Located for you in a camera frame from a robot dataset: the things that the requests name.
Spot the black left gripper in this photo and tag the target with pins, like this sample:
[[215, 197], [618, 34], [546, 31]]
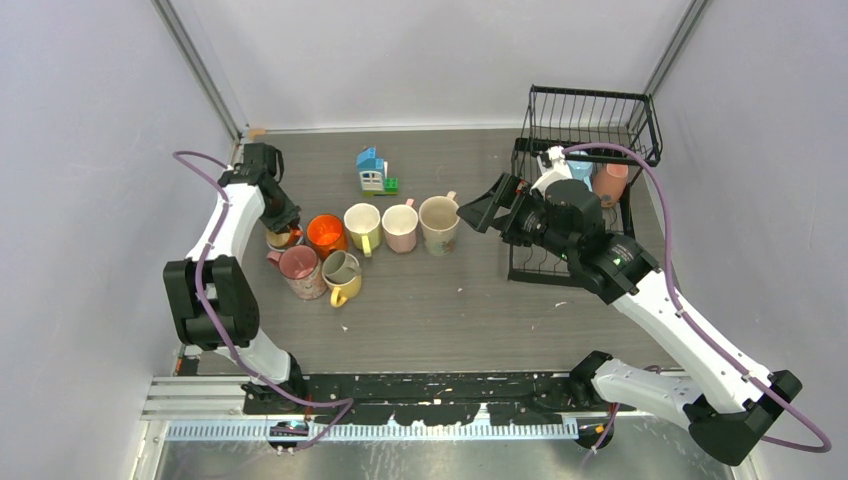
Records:
[[288, 217]]

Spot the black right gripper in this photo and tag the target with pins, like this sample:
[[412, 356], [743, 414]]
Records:
[[481, 212]]

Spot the tall cream dragon mug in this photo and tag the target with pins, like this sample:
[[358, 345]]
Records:
[[439, 222]]

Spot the orange mug shelf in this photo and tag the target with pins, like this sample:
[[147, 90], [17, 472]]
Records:
[[285, 237]]

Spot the orange mug black handle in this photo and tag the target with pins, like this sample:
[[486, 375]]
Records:
[[326, 234]]

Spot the pink faceted mug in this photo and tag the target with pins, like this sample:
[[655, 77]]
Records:
[[400, 223]]

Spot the pink patterned mug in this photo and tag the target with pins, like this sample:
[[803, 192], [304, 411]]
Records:
[[301, 268]]

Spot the pale yellow faceted mug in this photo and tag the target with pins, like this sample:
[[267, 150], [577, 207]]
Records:
[[362, 222]]

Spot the salmon pink mug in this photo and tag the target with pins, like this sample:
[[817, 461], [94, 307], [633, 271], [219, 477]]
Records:
[[609, 183]]

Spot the black wire dish rack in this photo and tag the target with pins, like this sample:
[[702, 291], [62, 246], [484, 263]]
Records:
[[603, 128]]

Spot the beige mug shelf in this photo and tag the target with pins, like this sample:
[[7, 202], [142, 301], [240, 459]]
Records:
[[340, 267]]

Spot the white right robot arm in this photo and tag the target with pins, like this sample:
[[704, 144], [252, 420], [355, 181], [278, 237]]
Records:
[[728, 401]]

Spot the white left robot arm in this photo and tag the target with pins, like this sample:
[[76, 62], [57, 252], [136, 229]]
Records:
[[211, 301]]

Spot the light blue mug in rack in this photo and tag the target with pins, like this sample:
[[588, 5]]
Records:
[[582, 171]]

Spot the toy brick house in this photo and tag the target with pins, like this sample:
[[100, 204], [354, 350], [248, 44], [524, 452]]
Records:
[[372, 172]]

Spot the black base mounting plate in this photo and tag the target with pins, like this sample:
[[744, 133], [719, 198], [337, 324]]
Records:
[[436, 399]]

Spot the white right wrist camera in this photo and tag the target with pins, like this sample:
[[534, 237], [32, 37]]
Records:
[[552, 167]]

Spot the aluminium slotted rail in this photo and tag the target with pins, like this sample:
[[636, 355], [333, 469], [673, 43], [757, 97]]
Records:
[[210, 408]]

